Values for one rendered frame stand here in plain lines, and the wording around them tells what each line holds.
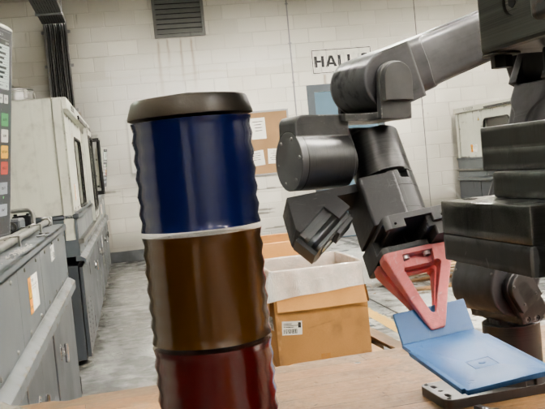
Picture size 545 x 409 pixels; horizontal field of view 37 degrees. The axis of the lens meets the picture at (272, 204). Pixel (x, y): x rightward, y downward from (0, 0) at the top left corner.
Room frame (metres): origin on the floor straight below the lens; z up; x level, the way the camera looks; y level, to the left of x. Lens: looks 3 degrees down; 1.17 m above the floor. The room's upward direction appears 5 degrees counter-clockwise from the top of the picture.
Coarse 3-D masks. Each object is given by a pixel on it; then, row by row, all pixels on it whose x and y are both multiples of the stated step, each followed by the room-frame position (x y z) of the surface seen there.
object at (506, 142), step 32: (544, 64) 0.46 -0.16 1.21; (512, 128) 0.47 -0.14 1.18; (544, 128) 0.44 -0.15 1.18; (512, 160) 0.47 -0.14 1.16; (544, 160) 0.44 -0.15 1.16; (512, 192) 0.46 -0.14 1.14; (544, 192) 0.42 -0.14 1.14; (448, 224) 0.48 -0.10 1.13; (480, 224) 0.44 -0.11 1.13; (512, 224) 0.41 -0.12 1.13; (544, 224) 0.39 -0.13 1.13; (448, 256) 0.48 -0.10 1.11; (480, 256) 0.44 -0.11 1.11; (512, 256) 0.41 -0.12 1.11; (544, 256) 0.39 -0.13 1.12
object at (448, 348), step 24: (408, 312) 0.74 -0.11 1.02; (456, 312) 0.74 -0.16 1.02; (408, 336) 0.73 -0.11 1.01; (432, 336) 0.73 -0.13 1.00; (456, 336) 0.72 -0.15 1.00; (480, 336) 0.71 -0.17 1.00; (432, 360) 0.67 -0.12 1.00; (456, 360) 0.66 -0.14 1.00; (504, 360) 0.64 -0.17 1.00; (528, 360) 0.63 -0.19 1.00; (480, 384) 0.60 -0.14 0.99; (504, 384) 0.59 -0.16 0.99
